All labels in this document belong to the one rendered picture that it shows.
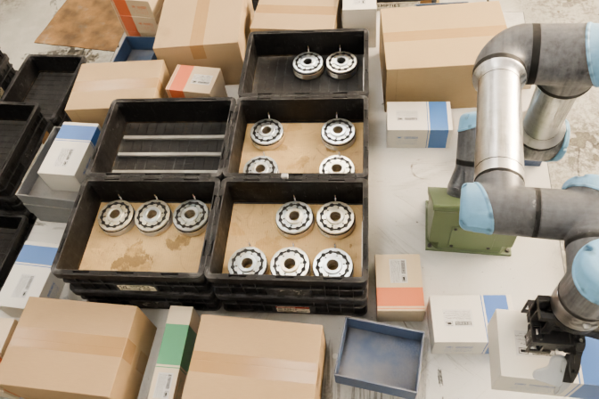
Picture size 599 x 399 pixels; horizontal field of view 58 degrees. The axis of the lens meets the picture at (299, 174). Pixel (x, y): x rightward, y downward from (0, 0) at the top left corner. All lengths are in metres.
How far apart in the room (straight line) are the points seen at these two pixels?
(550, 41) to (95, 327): 1.20
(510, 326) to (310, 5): 1.39
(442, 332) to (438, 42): 0.92
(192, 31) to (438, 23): 0.85
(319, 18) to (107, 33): 1.94
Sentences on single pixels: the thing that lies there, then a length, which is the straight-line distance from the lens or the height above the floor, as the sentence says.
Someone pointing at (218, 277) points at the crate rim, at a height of 0.93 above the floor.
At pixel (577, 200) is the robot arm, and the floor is 1.44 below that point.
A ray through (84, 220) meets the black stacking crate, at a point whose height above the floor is 0.88.
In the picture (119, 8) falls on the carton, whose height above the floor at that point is 0.88.
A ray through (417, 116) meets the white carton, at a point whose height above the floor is 0.79.
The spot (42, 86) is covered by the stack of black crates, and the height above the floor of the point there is 0.38.
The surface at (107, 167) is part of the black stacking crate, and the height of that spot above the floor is 0.85.
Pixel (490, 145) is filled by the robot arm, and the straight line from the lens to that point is 0.91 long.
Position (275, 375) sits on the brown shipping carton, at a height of 0.86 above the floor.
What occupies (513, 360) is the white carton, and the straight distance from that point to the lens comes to 1.06.
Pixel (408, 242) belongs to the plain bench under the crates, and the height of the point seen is 0.70.
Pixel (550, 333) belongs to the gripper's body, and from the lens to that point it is 0.97.
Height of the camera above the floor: 2.12
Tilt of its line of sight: 54 degrees down
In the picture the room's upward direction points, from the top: 10 degrees counter-clockwise
